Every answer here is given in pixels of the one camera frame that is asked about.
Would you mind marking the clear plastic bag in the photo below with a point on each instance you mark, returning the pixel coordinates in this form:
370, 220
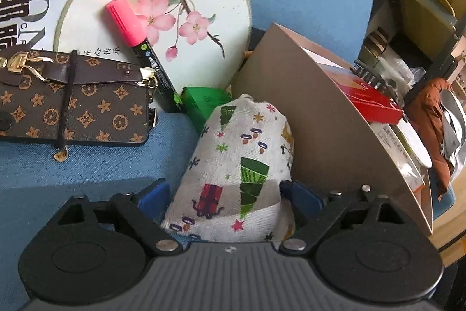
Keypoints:
404, 67

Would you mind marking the brown cloth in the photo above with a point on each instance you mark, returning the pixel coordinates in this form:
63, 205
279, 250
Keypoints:
426, 110

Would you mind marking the olive gold folder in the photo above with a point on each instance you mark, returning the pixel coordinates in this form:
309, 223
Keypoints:
426, 5

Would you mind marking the pink highlighter marker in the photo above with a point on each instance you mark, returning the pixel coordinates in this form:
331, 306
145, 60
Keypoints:
135, 37

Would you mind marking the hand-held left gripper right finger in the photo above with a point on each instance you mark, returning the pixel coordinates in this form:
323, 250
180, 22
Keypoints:
304, 197

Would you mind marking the beige cardboard storage box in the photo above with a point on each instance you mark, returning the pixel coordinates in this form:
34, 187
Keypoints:
327, 136

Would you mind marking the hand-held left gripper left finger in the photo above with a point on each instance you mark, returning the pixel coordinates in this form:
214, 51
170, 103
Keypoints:
155, 195

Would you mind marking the white round disc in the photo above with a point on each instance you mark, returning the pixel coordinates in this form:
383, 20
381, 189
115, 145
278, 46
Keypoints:
418, 147

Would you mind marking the black metal shelf rack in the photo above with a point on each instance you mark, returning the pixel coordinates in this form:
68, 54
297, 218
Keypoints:
433, 52

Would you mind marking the silver foil bag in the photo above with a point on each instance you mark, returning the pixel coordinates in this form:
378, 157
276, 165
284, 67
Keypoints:
455, 136

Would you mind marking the round floral paper fan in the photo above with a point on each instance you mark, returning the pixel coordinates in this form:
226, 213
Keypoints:
120, 1

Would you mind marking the white printed packet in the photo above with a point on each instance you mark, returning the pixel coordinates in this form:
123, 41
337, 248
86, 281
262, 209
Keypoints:
397, 154

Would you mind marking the brown tape roll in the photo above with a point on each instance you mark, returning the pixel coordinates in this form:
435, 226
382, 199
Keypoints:
376, 41

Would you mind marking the green small box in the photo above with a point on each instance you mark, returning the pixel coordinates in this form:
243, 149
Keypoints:
200, 103

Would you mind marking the brown patterned leather wallet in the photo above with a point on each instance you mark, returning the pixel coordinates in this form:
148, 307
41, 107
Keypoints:
72, 103

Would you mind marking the red flat box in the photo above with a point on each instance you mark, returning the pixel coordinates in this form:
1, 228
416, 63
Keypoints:
367, 98

